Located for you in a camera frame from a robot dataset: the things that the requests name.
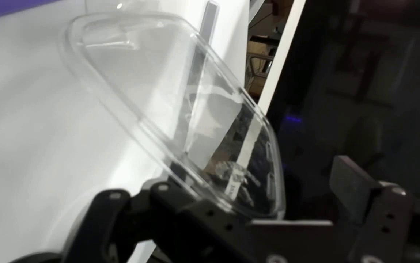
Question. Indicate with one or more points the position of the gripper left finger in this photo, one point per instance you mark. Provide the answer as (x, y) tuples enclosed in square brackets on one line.
[(180, 233)]

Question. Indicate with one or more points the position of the purple cloth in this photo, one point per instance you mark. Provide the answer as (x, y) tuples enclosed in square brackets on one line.
[(1, 7)]

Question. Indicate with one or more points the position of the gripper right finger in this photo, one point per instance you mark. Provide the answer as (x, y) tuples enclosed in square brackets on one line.
[(381, 219)]

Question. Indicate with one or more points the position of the brown wooden chair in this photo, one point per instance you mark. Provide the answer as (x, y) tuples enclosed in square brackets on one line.
[(259, 65)]

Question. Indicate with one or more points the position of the clear plastic container lid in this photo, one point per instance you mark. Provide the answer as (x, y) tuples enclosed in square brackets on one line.
[(151, 80)]

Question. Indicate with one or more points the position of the clear plastic container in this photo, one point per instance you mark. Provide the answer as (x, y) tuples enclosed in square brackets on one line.
[(103, 4)]

